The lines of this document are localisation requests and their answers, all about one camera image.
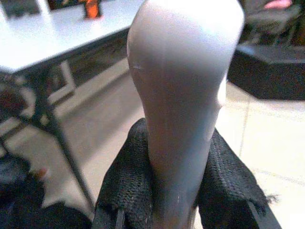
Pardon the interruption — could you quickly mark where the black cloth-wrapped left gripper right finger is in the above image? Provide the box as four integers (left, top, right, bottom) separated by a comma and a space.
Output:
193, 128, 282, 229

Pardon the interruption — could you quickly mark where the black low platform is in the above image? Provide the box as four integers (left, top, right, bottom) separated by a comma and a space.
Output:
227, 44, 305, 101

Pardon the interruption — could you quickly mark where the dark picture frame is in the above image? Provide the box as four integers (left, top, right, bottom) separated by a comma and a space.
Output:
0, 0, 41, 19

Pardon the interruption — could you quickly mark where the orange bottle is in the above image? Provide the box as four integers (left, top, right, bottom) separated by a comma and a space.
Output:
82, 0, 103, 20

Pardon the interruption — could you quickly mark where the pink object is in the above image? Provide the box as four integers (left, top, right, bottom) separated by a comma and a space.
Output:
264, 0, 293, 10

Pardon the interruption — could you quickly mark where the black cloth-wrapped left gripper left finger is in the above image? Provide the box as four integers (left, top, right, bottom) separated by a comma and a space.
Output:
92, 117, 160, 229

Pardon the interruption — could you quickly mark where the white folding table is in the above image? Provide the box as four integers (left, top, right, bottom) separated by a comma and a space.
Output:
0, 0, 146, 215

